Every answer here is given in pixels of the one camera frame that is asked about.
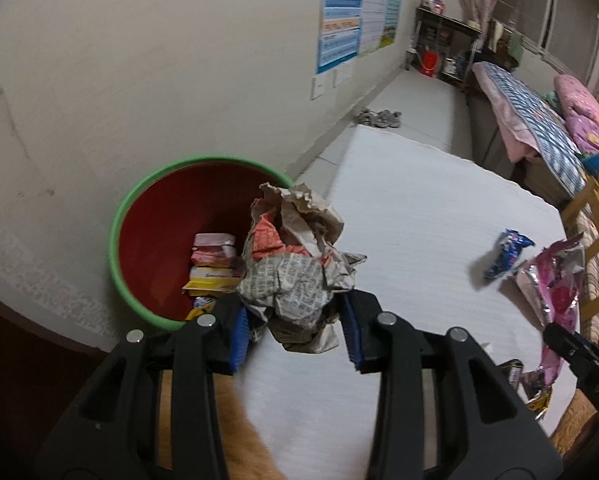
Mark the brown plaid bedsheet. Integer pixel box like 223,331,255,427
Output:
577,210,599,352

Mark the brown gold snack wrapper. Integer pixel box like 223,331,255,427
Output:
499,359,555,420

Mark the wooden chair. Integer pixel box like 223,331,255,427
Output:
562,175,599,349

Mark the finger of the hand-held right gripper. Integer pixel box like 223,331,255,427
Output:
543,321,599,413

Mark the printed paper wrapper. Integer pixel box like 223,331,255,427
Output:
237,182,368,357

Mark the dark clothes chair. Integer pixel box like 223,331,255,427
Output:
489,20,511,59

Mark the red bin with green rim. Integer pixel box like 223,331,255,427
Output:
110,156,295,332

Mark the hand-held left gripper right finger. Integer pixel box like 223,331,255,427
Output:
339,290,565,480

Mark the pink bed sheet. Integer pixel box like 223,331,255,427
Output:
479,72,541,164

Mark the blue bordered wall poster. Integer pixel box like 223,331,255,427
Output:
315,0,368,75

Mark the pink plastic bag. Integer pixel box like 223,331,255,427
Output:
522,340,563,406

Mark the green garment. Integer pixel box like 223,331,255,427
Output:
507,32,525,69

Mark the window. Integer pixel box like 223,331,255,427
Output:
494,0,599,62

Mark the dark shelf with items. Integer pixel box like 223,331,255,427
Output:
412,6,483,86

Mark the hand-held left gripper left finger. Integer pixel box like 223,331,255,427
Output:
32,292,253,480

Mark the light blue wall poster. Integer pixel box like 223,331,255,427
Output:
357,0,393,57

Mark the green blue wall poster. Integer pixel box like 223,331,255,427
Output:
381,0,405,50

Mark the blue cookie wrapper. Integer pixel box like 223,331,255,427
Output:
483,228,537,281

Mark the pink duvet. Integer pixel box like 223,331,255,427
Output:
553,74,599,162

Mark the yellow snack wrapper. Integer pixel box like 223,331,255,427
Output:
182,266,244,297

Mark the pink silver snack wrapper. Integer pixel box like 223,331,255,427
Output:
514,237,586,329

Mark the bed with patterned quilt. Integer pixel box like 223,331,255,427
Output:
472,61,588,197

